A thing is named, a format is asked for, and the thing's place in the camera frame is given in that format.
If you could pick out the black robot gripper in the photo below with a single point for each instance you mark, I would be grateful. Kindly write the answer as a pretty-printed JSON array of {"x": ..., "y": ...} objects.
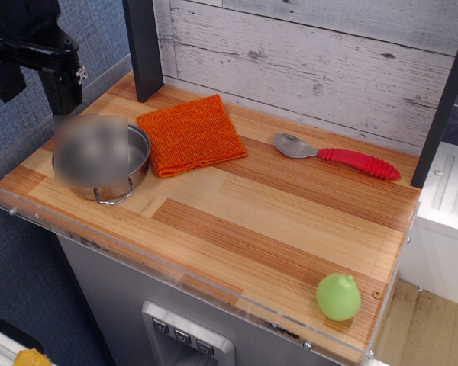
[{"x": 33, "y": 26}]

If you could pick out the green toy lemon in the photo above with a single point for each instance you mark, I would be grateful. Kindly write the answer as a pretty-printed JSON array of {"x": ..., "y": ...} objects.
[{"x": 338, "y": 297}]

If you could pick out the orange red folded cloth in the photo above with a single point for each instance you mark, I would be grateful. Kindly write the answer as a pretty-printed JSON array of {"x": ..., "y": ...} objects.
[{"x": 191, "y": 135}]

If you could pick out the stainless steel pot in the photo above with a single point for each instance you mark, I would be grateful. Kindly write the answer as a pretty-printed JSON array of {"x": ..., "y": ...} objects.
[{"x": 99, "y": 157}]

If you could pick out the clear acrylic table guard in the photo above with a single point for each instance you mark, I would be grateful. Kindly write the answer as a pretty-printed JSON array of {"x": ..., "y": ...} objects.
[{"x": 257, "y": 250}]

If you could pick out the grey toy fridge cabinet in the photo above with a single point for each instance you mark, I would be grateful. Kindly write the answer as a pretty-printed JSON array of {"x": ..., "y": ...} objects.
[{"x": 116, "y": 292}]

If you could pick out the yellow object bottom left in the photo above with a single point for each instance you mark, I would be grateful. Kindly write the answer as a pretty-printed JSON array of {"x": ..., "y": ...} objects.
[{"x": 31, "y": 357}]

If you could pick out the white plastic side unit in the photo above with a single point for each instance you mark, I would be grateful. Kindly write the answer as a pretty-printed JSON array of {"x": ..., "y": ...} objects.
[{"x": 429, "y": 259}]

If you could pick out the dark left shelf post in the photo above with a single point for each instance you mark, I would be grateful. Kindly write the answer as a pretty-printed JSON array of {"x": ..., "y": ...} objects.
[{"x": 144, "y": 47}]

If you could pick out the dark shelf post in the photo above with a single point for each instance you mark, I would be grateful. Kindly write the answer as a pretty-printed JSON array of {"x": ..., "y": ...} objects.
[
  {"x": 438, "y": 126},
  {"x": 144, "y": 47}
]

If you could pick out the spoon with red handle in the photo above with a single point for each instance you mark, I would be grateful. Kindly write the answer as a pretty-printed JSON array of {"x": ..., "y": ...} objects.
[{"x": 295, "y": 148}]

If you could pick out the dark right shelf post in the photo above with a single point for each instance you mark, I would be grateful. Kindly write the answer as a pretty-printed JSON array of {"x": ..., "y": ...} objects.
[{"x": 438, "y": 126}]

